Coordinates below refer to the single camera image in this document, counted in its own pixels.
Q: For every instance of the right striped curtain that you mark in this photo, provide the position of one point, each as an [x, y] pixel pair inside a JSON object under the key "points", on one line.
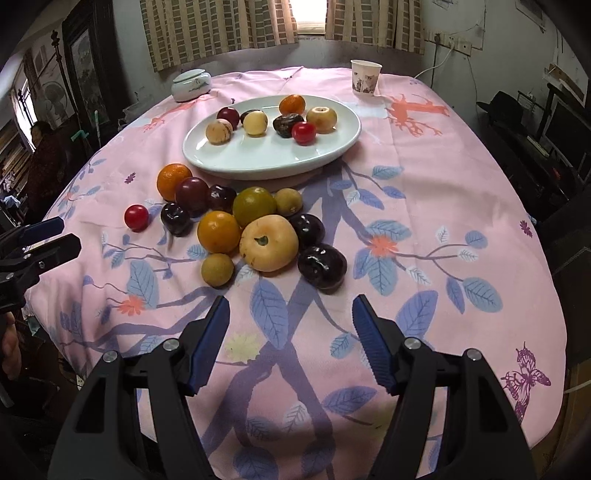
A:
{"points": [[393, 24]]}

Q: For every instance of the white oval plate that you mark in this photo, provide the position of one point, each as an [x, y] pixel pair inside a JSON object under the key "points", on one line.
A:
{"points": [[270, 156]]}

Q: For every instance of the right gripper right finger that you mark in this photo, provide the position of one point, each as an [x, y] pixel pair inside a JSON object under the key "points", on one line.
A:
{"points": [[379, 338]]}

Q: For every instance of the small yellow-green fruit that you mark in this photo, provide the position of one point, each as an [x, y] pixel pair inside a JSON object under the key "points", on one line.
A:
{"points": [[288, 202]]}

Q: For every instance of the yellow-green citrus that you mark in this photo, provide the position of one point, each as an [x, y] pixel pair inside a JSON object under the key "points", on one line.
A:
{"points": [[251, 204]]}

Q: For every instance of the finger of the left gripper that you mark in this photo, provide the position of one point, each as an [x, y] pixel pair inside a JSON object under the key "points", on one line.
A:
{"points": [[26, 269], [18, 239]]}

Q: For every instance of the celadon lidded jar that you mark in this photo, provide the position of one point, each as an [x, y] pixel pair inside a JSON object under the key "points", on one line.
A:
{"points": [[190, 85]]}

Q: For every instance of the computer monitor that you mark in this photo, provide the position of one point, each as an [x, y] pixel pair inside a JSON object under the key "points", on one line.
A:
{"points": [[569, 135]]}

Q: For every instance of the wall power strip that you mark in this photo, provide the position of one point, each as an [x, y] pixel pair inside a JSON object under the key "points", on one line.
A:
{"points": [[455, 42]]}

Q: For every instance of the orange-yellow persimmon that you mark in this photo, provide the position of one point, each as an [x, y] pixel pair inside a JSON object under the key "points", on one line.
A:
{"points": [[218, 232]]}

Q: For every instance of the black hat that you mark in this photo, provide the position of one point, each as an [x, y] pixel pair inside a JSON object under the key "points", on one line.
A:
{"points": [[503, 107]]}

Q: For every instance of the pink printed tablecloth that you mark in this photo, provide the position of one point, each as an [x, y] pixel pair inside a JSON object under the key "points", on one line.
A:
{"points": [[434, 235]]}

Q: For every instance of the left striped curtain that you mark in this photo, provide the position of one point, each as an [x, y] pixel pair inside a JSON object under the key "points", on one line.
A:
{"points": [[178, 32]]}

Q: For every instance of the standing fan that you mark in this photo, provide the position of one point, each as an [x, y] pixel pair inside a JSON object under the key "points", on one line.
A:
{"points": [[56, 102]]}

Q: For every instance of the small tan round fruit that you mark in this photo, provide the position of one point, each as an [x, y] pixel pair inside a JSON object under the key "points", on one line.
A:
{"points": [[217, 269]]}

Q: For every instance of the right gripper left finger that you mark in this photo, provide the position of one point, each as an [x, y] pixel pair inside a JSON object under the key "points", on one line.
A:
{"points": [[204, 340]]}

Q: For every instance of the tan apple-like fruit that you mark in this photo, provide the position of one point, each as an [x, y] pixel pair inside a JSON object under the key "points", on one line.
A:
{"points": [[323, 118]]}

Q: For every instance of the large pale yellow apple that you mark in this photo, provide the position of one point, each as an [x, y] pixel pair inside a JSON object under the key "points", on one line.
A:
{"points": [[268, 244]]}

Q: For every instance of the dark plum behind apple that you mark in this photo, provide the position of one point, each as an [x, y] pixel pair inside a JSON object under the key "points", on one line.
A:
{"points": [[309, 229]]}

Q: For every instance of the small red cherry tomato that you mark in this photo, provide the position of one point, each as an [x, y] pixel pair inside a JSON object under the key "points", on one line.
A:
{"points": [[304, 133]]}

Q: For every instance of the tan speckled round fruit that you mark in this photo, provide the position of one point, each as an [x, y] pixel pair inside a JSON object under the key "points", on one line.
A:
{"points": [[219, 131]]}

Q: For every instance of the large dark glossy plum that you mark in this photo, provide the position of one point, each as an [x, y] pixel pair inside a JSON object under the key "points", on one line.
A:
{"points": [[323, 266]]}

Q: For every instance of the framed picture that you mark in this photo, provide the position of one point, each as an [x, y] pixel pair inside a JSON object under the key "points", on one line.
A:
{"points": [[94, 69]]}

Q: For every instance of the dark red plum on plate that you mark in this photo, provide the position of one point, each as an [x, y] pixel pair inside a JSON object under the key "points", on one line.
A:
{"points": [[229, 114]]}

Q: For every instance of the small dark plum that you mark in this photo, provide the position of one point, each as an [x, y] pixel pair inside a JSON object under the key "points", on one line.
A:
{"points": [[220, 198]]}

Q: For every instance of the pale yellow round fruit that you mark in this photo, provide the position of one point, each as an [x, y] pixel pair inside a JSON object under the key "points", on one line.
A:
{"points": [[255, 123]]}

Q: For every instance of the small dark fruit on plate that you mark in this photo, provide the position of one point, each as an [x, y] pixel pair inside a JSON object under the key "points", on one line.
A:
{"points": [[244, 114]]}

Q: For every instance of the dark purple plum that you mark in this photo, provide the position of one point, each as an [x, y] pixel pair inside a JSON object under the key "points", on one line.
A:
{"points": [[175, 219]]}

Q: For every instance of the orange tangerine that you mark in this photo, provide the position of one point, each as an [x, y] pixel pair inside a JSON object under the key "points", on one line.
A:
{"points": [[292, 104], [169, 178]]}

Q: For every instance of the striped curtain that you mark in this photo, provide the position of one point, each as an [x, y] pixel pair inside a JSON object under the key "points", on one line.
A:
{"points": [[393, 24], [178, 32]]}

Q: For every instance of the floral paper cup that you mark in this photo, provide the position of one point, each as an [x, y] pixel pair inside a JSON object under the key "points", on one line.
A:
{"points": [[365, 76]]}

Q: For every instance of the person's left hand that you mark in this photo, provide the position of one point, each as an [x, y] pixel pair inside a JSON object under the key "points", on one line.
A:
{"points": [[10, 348]]}

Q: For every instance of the dark brown wrinkled fruit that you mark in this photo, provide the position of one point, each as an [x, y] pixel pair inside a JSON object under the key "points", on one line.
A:
{"points": [[284, 124]]}

